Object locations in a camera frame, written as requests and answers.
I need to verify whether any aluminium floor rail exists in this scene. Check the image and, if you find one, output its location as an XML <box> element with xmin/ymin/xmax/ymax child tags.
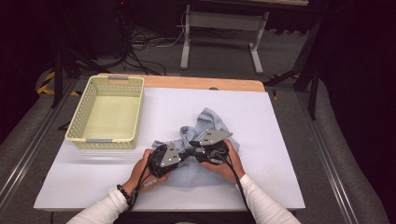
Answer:
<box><xmin>294</xmin><ymin>91</ymin><xmax>360</xmax><ymax>224</ymax></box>
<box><xmin>0</xmin><ymin>77</ymin><xmax>81</xmax><ymax>207</ymax></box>

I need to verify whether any white metal desk frame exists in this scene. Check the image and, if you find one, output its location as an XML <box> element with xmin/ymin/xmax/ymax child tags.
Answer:
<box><xmin>179</xmin><ymin>0</ymin><xmax>310</xmax><ymax>76</ymax></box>

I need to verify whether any dark equipment box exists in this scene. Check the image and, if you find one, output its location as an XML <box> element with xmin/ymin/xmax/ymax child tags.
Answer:
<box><xmin>83</xmin><ymin>0</ymin><xmax>134</xmax><ymax>59</ymax></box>

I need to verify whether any hand-held gripper black cable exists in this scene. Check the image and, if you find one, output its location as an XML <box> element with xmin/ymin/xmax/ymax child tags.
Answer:
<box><xmin>218</xmin><ymin>148</ymin><xmax>250</xmax><ymax>213</ymax></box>
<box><xmin>125</xmin><ymin>146</ymin><xmax>163</xmax><ymax>216</ymax></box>

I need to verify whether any right hand-held gripper black cable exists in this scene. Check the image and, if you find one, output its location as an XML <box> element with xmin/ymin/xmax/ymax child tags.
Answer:
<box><xmin>218</xmin><ymin>148</ymin><xmax>250</xmax><ymax>213</ymax></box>

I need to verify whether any white floor cable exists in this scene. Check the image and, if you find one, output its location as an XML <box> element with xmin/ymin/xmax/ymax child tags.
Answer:
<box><xmin>153</xmin><ymin>8</ymin><xmax>189</xmax><ymax>49</ymax></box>

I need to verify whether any white table cover sheet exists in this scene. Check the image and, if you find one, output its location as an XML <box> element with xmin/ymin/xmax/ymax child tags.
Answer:
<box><xmin>33</xmin><ymin>87</ymin><xmax>306</xmax><ymax>212</ymax></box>

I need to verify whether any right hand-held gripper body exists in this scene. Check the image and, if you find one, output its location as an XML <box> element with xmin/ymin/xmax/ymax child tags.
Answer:
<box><xmin>199</xmin><ymin>129</ymin><xmax>233</xmax><ymax>165</ymax></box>

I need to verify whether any black bead bracelet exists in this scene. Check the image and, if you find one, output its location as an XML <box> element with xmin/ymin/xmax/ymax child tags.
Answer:
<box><xmin>116</xmin><ymin>184</ymin><xmax>132</xmax><ymax>203</ymax></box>

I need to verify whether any tangle of black floor cables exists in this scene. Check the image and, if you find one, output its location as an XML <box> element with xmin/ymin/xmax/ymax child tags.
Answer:
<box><xmin>120</xmin><ymin>26</ymin><xmax>188</xmax><ymax>77</ymax></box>

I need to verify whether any black metal stand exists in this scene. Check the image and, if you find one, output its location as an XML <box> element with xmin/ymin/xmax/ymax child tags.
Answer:
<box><xmin>49</xmin><ymin>46</ymin><xmax>110</xmax><ymax>110</ymax></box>
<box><xmin>263</xmin><ymin>6</ymin><xmax>332</xmax><ymax>121</ymax></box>

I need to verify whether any cream plastic perforated basket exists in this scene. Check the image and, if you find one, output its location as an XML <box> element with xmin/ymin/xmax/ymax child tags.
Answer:
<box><xmin>64</xmin><ymin>74</ymin><xmax>146</xmax><ymax>150</ymax></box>

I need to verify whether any left hand-held gripper black cable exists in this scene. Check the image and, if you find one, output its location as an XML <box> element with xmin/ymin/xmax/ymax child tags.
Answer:
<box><xmin>125</xmin><ymin>146</ymin><xmax>163</xmax><ymax>216</ymax></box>

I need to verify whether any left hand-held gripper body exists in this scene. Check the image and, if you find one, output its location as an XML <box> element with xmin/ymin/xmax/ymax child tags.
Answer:
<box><xmin>148</xmin><ymin>140</ymin><xmax>185</xmax><ymax>179</ymax></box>

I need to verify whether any wooden table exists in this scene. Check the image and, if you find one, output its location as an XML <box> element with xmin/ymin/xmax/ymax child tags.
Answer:
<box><xmin>96</xmin><ymin>73</ymin><xmax>266</xmax><ymax>93</ymax></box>

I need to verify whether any yellow black floor tape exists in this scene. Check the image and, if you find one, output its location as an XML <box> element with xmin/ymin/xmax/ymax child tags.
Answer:
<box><xmin>36</xmin><ymin>71</ymin><xmax>81</xmax><ymax>97</ymax></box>

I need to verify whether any person's left hand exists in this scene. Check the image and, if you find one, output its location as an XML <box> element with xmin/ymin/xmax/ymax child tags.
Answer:
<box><xmin>121</xmin><ymin>148</ymin><xmax>171</xmax><ymax>196</ymax></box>

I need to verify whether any person's right hand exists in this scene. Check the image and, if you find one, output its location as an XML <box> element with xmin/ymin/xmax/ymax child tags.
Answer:
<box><xmin>200</xmin><ymin>139</ymin><xmax>247</xmax><ymax>185</ymax></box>

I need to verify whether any light blue garment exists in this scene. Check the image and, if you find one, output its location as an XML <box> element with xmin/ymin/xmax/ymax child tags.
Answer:
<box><xmin>151</xmin><ymin>106</ymin><xmax>241</xmax><ymax>189</ymax></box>

